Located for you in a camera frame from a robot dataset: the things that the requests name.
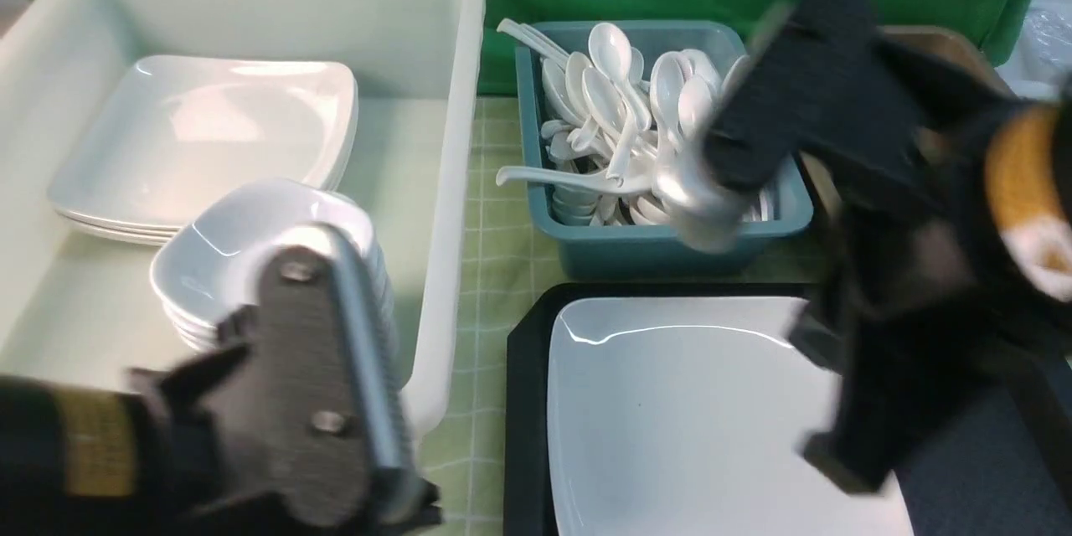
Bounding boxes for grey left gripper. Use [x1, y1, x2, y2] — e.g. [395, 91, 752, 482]
[129, 224, 443, 531]

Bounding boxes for white ceramic spoon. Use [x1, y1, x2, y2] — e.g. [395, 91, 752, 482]
[653, 142, 755, 254]

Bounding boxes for stack of white square plates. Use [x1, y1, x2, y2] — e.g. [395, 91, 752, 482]
[47, 54, 358, 247]

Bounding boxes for brown plastic bin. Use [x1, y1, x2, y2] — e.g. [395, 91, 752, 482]
[799, 25, 1013, 224]

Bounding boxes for pile of white spoons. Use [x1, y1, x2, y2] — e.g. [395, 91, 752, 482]
[495, 18, 748, 227]

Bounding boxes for large white plastic tub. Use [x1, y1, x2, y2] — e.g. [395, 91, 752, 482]
[1, 0, 485, 438]

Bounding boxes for black serving tray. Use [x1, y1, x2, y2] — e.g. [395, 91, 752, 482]
[504, 283, 1071, 535]

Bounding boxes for green checkered tablecloth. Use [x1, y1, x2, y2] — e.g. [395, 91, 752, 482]
[415, 96, 838, 536]

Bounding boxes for teal plastic bin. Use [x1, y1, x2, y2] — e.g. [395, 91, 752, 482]
[513, 20, 814, 281]

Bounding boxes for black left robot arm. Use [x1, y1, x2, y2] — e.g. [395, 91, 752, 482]
[3, 223, 443, 535]

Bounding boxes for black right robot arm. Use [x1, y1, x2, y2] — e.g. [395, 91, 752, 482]
[696, 0, 1069, 495]

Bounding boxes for large white square plate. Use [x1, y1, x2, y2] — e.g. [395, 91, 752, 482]
[547, 296, 914, 535]

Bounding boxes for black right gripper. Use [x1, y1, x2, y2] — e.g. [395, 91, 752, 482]
[703, 0, 1069, 495]

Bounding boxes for stack of white small bowls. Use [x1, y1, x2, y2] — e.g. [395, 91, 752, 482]
[149, 178, 399, 353]

